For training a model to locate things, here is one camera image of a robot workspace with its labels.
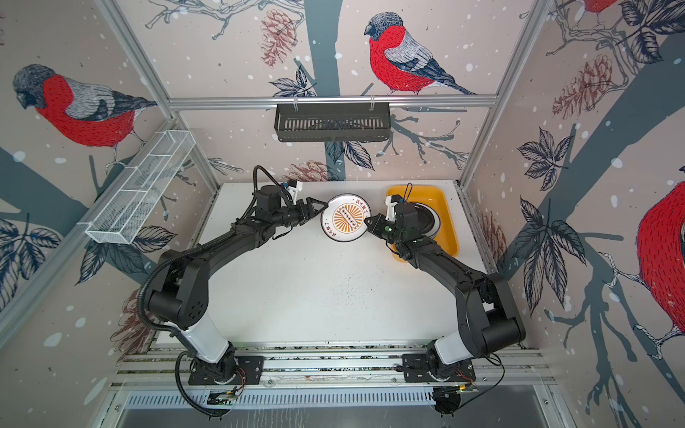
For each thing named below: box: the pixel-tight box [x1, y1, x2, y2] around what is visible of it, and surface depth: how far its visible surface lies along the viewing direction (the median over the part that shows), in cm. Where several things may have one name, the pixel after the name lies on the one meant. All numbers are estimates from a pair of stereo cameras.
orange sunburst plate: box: [320, 192, 372, 243], surface depth 91 cm
